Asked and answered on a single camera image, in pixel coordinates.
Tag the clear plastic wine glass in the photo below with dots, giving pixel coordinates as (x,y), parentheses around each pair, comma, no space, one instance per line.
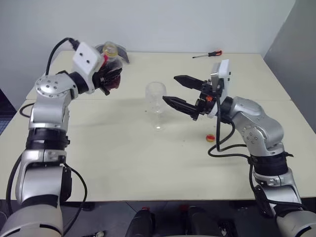
(155,95)

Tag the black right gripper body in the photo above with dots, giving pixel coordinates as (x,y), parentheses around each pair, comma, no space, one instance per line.
(206,103)

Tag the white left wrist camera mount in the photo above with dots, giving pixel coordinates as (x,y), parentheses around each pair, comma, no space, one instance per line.
(85,59)

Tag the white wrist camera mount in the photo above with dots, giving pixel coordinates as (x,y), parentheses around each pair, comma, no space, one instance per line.
(85,59)
(225,74)

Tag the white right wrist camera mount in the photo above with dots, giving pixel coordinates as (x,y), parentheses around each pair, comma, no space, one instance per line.
(225,74)

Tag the dark rounded shape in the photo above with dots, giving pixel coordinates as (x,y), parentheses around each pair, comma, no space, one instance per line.
(141,223)

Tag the small bottle dark liquid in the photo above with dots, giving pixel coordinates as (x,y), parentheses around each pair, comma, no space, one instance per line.
(112,55)

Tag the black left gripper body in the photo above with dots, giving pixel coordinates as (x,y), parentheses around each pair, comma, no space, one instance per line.
(100,79)

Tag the grey curved visor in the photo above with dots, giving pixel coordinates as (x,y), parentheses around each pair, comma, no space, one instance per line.
(123,52)

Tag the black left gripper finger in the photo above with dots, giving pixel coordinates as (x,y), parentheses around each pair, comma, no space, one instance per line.
(113,75)

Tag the orange and black screwdriver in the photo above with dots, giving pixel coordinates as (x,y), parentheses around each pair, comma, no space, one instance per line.
(214,53)

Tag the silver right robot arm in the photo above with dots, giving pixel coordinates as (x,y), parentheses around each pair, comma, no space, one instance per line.
(259,123)

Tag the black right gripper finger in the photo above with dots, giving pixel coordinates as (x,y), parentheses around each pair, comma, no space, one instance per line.
(188,81)
(179,103)

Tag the yellow and red bottle cap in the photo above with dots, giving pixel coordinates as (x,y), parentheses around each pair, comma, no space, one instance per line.
(210,138)

